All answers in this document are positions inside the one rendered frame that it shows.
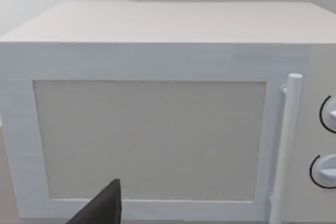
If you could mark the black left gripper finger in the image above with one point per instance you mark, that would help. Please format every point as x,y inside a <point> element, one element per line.
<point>106,203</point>

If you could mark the pale microwave oven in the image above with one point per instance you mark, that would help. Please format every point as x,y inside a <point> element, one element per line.
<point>183,24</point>

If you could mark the white microwave door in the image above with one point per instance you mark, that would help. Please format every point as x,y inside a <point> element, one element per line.
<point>149,140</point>

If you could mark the white microwave knob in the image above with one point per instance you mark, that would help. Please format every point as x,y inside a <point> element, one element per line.
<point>329,115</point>
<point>325,171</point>

